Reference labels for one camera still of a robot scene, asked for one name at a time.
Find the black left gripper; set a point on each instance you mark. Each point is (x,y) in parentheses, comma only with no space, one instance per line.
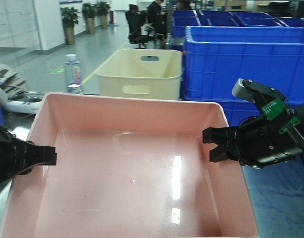
(18,157)

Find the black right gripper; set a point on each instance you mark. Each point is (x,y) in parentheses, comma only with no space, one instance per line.
(260,142)

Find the pink plastic bin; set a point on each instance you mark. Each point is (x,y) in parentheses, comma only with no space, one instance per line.
(128,168)

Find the blue crate lower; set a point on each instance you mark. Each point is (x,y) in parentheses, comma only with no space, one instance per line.
(235,110)

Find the green circuit board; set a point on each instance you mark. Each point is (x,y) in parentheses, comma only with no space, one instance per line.
(278,111)

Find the large blue crate upper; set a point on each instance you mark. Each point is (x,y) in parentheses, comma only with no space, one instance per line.
(216,57)

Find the clear water bottle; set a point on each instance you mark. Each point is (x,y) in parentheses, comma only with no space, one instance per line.
(73,76)

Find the cream plastic basket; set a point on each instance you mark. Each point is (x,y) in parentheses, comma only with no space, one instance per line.
(141,73)

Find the blue crates back row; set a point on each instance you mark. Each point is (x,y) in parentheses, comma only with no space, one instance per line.
(184,18)

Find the seated person in black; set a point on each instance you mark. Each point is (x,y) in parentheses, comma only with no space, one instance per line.
(155,17)

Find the black office chair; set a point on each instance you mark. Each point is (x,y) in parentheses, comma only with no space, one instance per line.
(136,19)

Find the potted plant middle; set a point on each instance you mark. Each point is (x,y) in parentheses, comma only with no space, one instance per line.
(89,13)

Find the potted plant far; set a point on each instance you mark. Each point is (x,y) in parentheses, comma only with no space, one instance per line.
(103,9)

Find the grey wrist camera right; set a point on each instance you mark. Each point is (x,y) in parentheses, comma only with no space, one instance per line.
(240,91)

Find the potted plant near wall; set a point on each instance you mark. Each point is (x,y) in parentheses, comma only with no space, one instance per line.
(69,16)

